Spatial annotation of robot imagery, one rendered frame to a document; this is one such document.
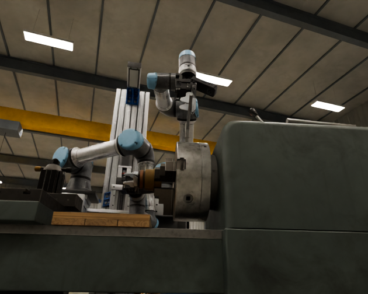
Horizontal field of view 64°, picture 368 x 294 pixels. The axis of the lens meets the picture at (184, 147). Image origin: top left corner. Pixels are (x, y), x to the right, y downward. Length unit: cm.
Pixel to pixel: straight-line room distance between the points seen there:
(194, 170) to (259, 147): 24
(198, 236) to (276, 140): 43
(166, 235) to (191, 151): 32
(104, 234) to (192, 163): 37
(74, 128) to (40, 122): 122
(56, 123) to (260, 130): 1149
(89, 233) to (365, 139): 101
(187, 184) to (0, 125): 1151
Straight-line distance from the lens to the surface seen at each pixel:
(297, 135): 112
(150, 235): 96
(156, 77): 135
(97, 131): 1220
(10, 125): 1227
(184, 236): 96
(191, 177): 102
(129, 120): 214
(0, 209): 102
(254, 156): 103
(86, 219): 98
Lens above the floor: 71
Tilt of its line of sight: 25 degrees up
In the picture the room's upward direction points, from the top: 1 degrees clockwise
